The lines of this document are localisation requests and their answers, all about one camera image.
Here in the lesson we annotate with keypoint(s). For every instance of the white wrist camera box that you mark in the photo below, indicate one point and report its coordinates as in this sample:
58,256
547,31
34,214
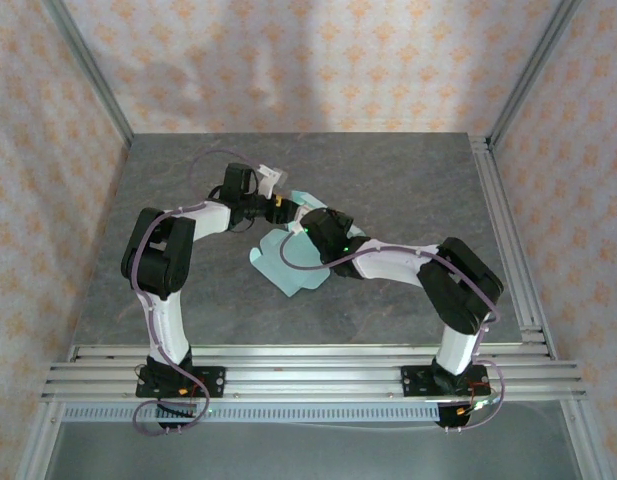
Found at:
302,220
269,177

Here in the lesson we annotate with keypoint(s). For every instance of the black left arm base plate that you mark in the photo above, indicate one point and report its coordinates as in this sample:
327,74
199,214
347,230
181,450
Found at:
213,382

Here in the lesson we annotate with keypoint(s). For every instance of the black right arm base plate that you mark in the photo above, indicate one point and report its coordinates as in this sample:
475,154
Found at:
413,382

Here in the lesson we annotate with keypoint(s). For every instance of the aluminium frame leg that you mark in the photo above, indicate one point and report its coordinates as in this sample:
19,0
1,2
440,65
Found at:
580,440
38,440

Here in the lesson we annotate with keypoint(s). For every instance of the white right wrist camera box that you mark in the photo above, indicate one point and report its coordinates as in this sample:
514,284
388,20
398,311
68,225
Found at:
302,220

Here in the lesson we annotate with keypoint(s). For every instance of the aluminium frame post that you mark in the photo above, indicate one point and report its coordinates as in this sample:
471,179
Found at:
89,65
533,65

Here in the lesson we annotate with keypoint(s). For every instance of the grey metal panel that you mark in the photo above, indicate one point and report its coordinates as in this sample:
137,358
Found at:
313,452

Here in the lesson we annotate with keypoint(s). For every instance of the aluminium side rail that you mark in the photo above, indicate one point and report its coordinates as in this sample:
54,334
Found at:
493,200

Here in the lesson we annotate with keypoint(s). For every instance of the light green paper box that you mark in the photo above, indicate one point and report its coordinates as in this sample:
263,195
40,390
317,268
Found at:
278,260

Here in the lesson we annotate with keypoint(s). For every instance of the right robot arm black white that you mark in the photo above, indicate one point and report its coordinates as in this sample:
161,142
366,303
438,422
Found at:
463,285

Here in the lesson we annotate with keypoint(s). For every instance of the narrow aluminium table edge rail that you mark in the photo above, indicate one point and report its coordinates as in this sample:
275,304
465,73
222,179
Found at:
313,352

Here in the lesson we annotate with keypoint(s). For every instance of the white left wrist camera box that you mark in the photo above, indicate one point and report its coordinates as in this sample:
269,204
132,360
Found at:
269,177

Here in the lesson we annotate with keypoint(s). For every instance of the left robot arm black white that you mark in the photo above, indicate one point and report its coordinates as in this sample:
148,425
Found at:
160,260

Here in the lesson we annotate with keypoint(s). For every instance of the wide aluminium base rail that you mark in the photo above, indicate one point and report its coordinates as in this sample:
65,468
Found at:
313,382

